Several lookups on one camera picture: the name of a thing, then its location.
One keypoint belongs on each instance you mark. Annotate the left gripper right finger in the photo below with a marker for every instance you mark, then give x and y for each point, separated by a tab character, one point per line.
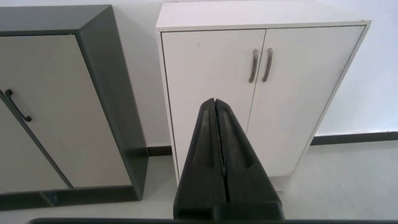
245	183

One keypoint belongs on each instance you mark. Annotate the beige cabinet door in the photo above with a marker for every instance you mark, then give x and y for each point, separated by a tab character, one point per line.
18	158
68	118

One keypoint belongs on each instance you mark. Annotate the dark grey cabinet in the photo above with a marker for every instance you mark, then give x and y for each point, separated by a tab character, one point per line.
112	93

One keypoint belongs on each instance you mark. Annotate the white cabinet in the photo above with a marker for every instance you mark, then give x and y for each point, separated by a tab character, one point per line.
236	15

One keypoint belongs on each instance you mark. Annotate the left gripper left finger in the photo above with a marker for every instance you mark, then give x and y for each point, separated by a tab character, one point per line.
203	186

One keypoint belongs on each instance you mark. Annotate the white cabinet door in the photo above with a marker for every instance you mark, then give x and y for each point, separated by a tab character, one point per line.
202	81
298	93

